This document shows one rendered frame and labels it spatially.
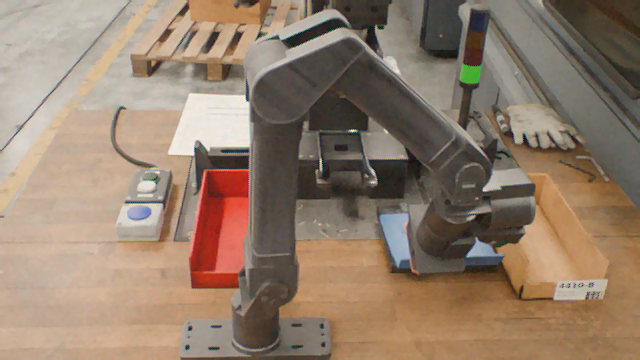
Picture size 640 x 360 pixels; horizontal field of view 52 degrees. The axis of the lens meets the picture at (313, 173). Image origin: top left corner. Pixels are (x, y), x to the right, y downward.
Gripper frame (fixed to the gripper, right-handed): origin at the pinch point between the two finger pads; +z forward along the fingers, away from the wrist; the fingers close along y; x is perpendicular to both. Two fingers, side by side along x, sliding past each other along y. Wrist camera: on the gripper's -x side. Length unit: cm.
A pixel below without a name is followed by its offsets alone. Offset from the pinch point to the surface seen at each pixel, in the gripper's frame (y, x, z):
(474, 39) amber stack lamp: 45.1, -17.9, 2.1
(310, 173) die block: 21.6, 14.4, 10.3
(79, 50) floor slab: 255, 129, 253
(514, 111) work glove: 47, -36, 29
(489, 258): -0.1, -10.3, -0.6
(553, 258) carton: 1.3, -22.8, 4.2
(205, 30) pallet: 257, 47, 237
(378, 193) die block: 18.9, 1.9, 13.6
